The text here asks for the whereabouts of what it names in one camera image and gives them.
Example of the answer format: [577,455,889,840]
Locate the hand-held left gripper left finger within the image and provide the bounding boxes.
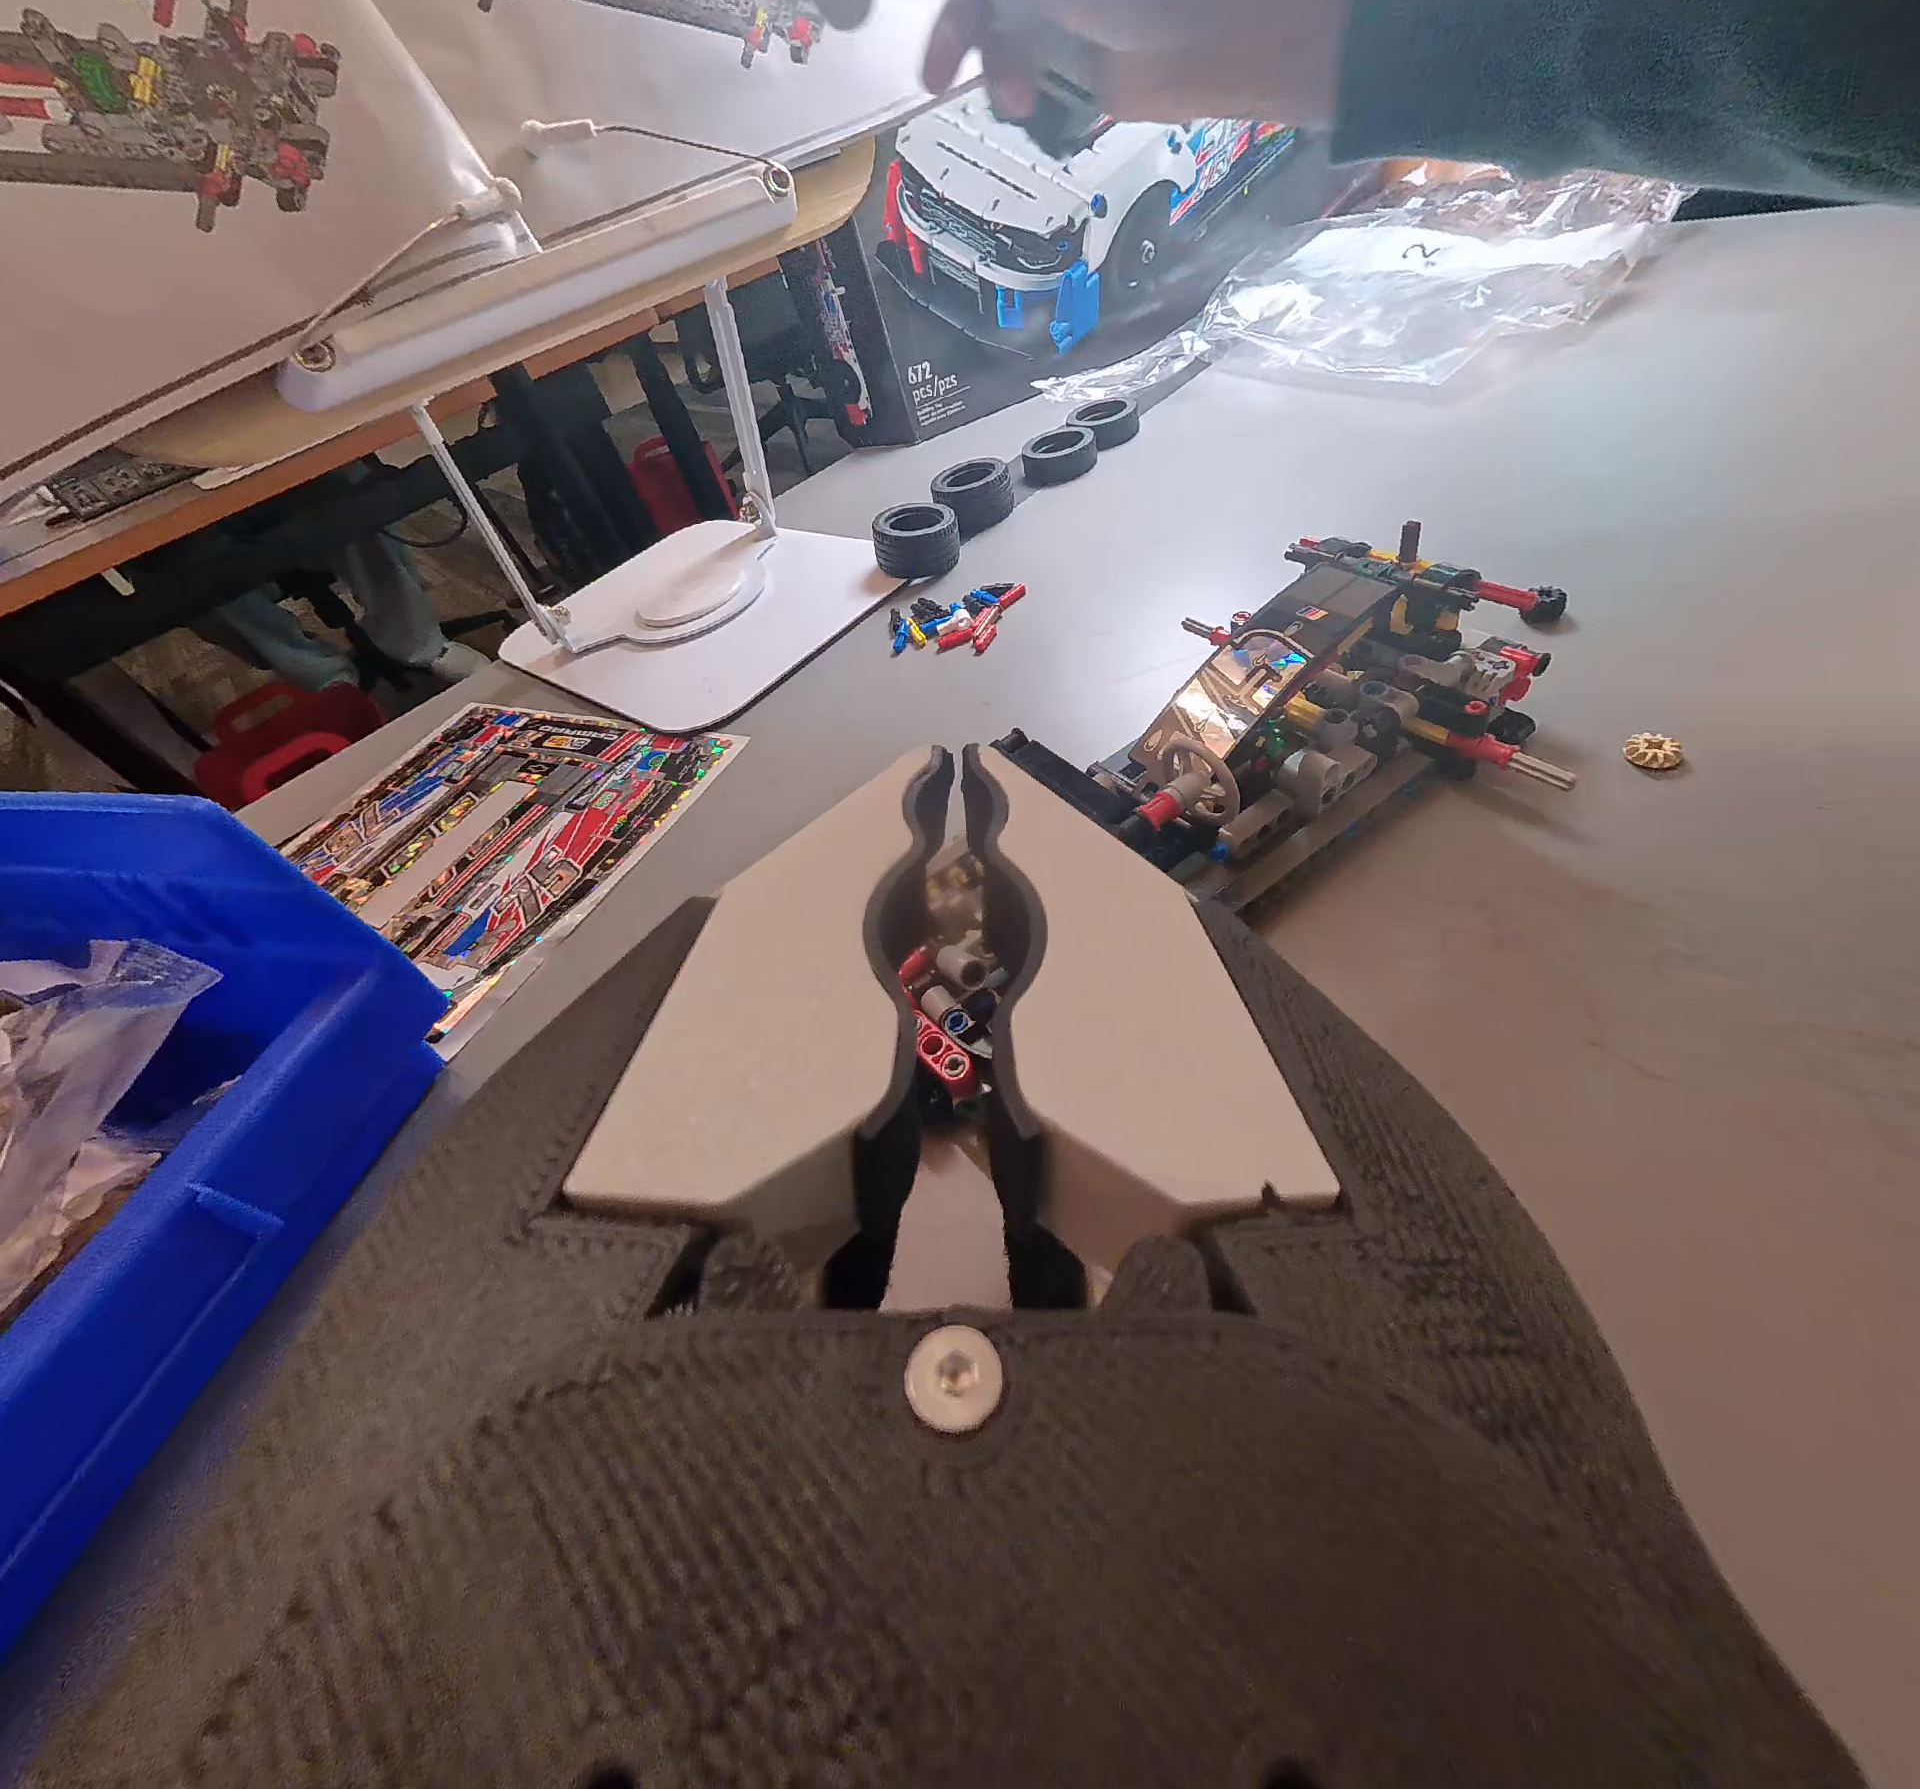
[562,746,962,1311]

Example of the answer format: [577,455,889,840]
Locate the pile of small lego pins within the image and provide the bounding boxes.
[886,579,1028,658]

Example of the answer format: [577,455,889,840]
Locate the clear plastic bag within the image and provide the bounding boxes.
[1199,167,1698,388]

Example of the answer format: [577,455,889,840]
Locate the lego instruction booklet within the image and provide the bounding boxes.
[0,0,992,472]

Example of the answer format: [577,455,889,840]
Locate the wooden desk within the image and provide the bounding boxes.
[0,220,888,620]

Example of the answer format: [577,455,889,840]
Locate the black lego set box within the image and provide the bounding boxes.
[780,94,1351,447]

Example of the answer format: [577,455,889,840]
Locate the person's right forearm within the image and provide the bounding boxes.
[1327,0,1920,208]

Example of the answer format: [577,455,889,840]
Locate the red plastic container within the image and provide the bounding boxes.
[630,439,740,533]
[196,685,390,807]

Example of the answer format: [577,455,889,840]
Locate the holographic sticker sheet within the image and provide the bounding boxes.
[275,700,752,1041]

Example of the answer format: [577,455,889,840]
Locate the plastic bags of lego parts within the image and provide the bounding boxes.
[0,938,227,1311]

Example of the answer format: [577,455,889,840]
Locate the lego car chassis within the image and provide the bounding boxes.
[992,521,1579,912]

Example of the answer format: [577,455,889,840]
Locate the blue plastic bin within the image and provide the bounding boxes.
[0,790,449,1655]

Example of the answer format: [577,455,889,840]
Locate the white book stand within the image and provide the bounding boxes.
[273,114,920,735]

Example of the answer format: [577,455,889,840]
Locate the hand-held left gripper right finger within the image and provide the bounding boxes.
[960,746,1340,1311]

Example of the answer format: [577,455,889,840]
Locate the person's right hand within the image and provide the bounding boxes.
[750,0,1360,163]

